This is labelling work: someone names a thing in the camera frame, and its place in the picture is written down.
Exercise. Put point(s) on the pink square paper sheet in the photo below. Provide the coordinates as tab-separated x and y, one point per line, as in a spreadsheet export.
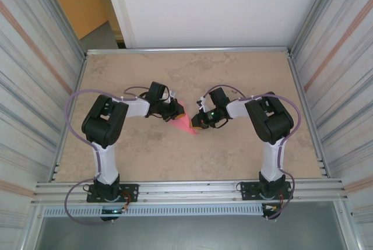
183	123

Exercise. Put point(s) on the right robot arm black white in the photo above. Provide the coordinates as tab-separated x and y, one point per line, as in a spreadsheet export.
271	119

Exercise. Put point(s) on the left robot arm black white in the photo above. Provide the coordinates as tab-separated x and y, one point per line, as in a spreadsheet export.
105	121

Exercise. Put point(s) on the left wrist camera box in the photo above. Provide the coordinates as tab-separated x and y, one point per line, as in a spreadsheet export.
172	95

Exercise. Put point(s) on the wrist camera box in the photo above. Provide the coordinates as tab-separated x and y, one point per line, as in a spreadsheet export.
172	95
203	103

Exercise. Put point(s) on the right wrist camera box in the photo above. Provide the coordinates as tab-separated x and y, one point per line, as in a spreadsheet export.
203	103

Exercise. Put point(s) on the long aluminium table edge rail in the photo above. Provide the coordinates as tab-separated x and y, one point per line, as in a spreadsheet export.
189	50

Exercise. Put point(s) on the wide aluminium mounting rail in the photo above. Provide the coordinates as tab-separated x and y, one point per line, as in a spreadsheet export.
189	193

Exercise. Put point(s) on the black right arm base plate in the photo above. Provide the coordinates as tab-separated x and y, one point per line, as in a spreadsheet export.
247	191

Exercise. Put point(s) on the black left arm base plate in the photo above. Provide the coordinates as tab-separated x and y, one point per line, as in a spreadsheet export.
131	193

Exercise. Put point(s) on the aluminium side rail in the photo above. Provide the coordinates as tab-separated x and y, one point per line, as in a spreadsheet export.
68	133
309	116

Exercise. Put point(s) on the white door frame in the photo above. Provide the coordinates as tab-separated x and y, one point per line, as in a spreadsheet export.
119	8

